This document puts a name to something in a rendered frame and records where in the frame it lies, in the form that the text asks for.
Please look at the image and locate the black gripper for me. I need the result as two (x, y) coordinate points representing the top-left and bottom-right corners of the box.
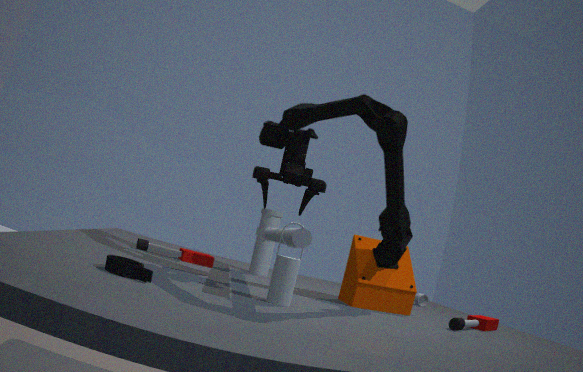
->
(252, 150), (327, 216)

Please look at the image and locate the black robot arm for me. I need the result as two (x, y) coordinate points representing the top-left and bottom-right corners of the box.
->
(259, 95), (413, 269)

